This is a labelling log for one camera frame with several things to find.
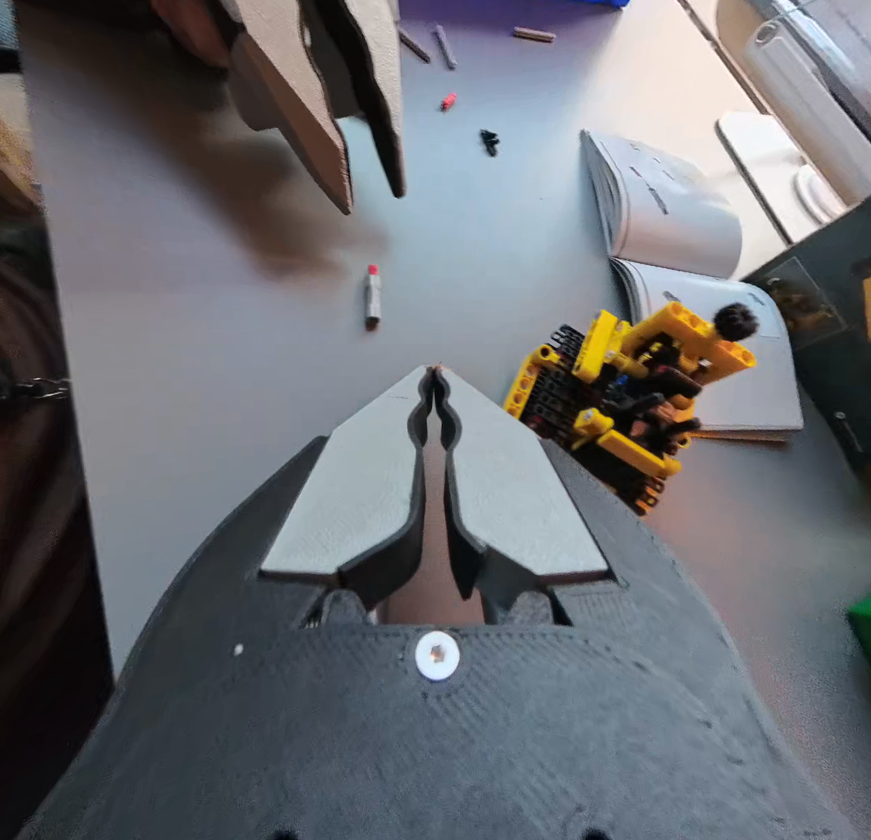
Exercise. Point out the small red lego pin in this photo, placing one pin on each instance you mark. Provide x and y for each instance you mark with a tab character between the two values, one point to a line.
448	102

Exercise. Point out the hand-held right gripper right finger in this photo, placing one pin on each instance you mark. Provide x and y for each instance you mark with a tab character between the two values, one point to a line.
524	506

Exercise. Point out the lego instruction booklet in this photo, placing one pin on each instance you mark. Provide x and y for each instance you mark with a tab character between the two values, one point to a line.
673	200

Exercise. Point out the dark lego set box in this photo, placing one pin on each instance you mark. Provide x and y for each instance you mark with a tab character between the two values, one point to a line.
830	391

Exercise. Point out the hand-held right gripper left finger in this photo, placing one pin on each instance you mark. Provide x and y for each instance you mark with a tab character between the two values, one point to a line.
347	506

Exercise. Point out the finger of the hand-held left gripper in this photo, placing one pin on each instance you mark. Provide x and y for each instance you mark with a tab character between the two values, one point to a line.
381	50
286	71

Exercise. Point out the green plastic object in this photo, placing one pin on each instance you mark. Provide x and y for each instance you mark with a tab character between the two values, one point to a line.
861	625

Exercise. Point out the small black lego pin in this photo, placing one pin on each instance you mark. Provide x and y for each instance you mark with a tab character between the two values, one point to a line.
490	142

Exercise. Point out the translucent plastic tube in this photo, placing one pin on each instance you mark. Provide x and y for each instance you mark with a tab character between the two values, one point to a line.
803	98

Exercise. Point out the person's left hand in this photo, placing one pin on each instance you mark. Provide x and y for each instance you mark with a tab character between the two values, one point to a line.
194	20

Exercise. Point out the yellow black lego vehicle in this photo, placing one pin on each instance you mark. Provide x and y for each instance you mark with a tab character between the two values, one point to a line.
639	453

